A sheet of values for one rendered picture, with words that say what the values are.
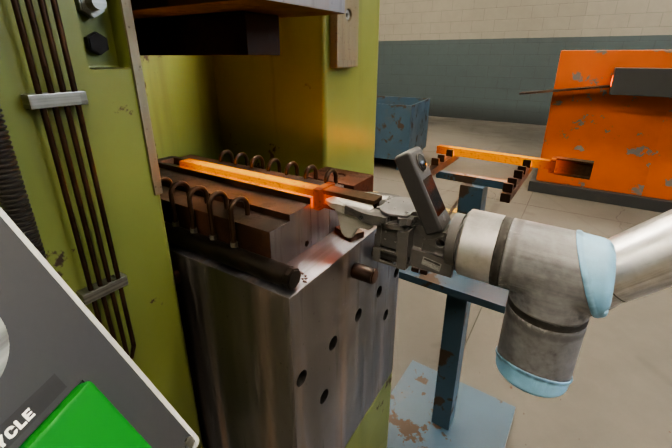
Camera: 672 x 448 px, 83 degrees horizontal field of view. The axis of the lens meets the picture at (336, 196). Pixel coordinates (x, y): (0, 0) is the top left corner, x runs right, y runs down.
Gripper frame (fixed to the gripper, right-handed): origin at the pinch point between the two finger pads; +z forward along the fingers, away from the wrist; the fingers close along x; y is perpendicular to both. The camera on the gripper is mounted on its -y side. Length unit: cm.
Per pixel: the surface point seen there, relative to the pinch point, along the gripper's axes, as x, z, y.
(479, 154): 64, -8, 6
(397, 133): 333, 130, 60
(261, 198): -5.0, 11.2, 1.3
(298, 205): -4.3, 4.2, 1.1
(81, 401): -42.1, -10.6, -3.9
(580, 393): 95, -52, 99
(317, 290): -9.7, -3.1, 10.9
